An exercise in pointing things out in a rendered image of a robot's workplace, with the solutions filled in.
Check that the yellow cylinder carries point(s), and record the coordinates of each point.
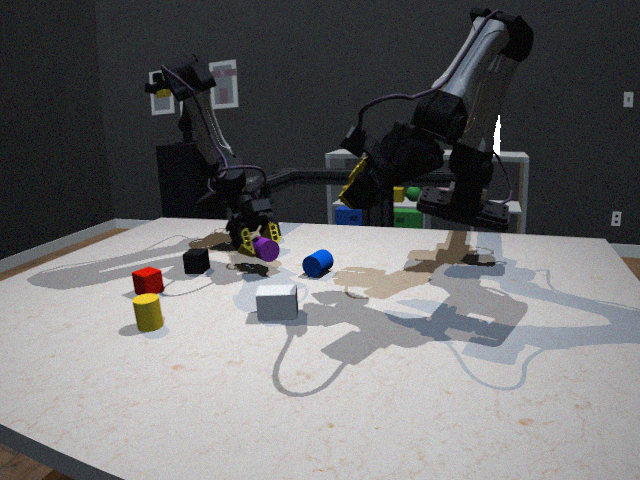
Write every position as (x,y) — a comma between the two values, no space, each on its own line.
(148,312)

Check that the red cube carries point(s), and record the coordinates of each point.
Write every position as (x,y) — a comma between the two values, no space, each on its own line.
(147,280)

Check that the blue cylinder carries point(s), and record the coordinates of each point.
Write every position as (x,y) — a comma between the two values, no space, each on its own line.
(317,263)

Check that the purple cylinder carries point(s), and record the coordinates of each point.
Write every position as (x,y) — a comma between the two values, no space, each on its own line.
(265,249)

